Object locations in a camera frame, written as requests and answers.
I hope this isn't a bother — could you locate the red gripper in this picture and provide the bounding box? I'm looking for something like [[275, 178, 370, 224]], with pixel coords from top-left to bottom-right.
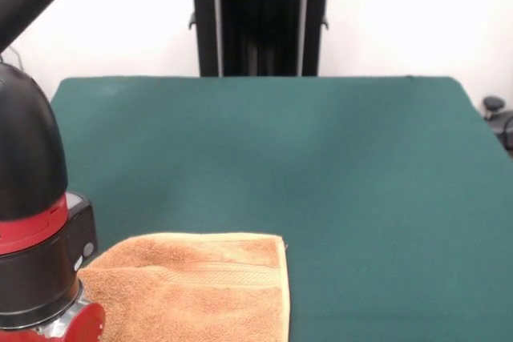
[[0, 300, 107, 342]]

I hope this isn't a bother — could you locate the orange terry towel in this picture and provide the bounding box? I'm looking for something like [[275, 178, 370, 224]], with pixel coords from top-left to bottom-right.
[[76, 231, 290, 342]]

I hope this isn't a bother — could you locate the dark green table cloth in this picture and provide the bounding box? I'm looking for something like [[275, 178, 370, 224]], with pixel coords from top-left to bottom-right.
[[50, 74, 513, 342]]

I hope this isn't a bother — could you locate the black office chair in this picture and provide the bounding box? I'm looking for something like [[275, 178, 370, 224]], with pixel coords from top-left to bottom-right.
[[482, 95, 513, 159]]

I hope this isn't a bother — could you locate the black cable bundle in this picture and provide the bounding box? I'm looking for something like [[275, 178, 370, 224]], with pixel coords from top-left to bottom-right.
[[6, 46, 26, 69]]

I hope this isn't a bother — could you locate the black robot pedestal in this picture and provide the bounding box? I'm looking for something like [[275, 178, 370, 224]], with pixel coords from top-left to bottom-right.
[[175, 0, 346, 78]]

